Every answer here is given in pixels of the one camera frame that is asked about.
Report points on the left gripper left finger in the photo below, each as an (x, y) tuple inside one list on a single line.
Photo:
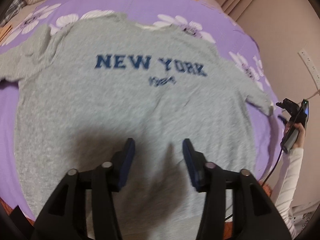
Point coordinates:
[(64, 214)]

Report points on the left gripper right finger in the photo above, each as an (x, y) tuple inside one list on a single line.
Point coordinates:
[(254, 214)]

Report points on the grey New York sweatshirt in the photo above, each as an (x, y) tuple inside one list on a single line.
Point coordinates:
[(99, 81)]

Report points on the person right hand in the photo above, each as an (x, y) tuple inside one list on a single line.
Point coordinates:
[(299, 142)]

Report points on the purple floral bed sheet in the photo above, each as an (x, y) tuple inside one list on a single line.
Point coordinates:
[(211, 23)]

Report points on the folded orange garment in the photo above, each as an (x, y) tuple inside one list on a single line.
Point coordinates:
[(4, 31)]

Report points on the plaid grey pillow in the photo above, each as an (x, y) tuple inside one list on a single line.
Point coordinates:
[(13, 10)]

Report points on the white wall power strip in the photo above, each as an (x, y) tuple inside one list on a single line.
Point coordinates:
[(307, 60)]

